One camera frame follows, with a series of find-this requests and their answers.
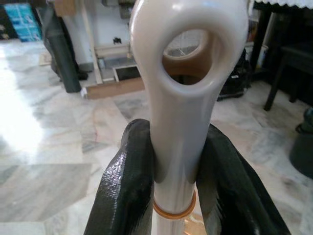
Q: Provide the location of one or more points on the dark rolled cylinder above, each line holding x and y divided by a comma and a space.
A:
67, 63

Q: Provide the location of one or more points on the white lace cloth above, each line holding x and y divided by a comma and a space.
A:
281, 2

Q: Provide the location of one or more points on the long brown cardboard box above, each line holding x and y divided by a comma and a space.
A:
110, 89

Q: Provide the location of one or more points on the beige broom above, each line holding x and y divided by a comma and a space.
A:
181, 134

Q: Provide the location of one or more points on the black backpack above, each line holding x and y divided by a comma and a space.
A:
234, 80

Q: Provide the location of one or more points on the blue printed carton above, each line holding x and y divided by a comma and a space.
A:
22, 22

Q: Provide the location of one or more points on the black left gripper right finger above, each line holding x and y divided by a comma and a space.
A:
232, 195

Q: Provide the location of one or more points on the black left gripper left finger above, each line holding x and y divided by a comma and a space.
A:
127, 191

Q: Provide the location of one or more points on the black wooden stool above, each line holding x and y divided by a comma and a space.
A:
293, 52

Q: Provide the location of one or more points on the white framed tablet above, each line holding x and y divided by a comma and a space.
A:
127, 73

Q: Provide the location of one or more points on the black round bin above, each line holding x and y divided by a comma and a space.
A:
303, 147

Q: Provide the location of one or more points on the white cylinder tank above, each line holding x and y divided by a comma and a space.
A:
83, 44

